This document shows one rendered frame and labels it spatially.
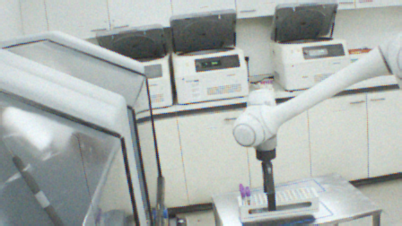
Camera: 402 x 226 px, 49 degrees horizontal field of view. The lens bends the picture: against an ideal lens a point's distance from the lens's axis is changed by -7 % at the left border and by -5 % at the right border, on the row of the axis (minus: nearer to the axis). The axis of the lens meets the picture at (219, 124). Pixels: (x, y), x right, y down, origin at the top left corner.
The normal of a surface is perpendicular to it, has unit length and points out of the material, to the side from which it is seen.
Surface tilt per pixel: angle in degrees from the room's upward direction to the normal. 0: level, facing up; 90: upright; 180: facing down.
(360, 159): 90
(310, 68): 90
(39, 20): 90
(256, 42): 90
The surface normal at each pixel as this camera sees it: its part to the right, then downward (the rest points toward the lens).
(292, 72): 0.09, 0.24
